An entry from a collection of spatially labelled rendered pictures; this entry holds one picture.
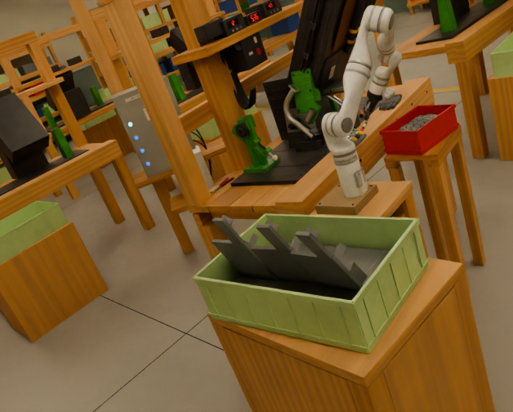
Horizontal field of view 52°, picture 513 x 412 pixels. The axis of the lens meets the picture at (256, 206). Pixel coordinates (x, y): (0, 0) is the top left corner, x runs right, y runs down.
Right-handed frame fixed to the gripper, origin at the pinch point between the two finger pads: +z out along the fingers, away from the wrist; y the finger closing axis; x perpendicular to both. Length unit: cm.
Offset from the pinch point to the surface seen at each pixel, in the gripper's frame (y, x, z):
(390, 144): -1.8, 15.1, 8.6
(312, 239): 119, 30, -34
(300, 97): -1.9, -36.1, 8.6
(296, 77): -4.6, -41.8, 0.6
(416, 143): 1.6, 26.1, 0.0
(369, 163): 3.1, 10.3, 20.6
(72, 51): -509, -827, 500
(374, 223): 83, 37, -18
